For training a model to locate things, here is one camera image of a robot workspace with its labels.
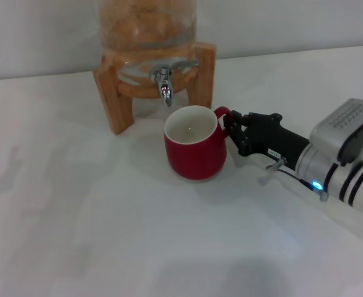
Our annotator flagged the wooden dispenser stand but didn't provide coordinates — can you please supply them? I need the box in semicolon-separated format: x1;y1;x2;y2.
92;41;217;136

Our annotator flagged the red cup white inside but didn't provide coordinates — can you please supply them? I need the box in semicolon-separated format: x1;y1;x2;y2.
164;105;233;182

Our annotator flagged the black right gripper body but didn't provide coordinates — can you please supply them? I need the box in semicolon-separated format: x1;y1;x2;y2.
242;111;312;171

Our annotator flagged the clear glass dispenser jar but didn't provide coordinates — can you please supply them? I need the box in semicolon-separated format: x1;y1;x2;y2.
98;0;200;93

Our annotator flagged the chrome faucet with lever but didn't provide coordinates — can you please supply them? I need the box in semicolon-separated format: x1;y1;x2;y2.
149;58;200;108

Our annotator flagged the silver black wrist camera box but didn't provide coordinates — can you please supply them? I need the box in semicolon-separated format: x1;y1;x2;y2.
308;98;363;166

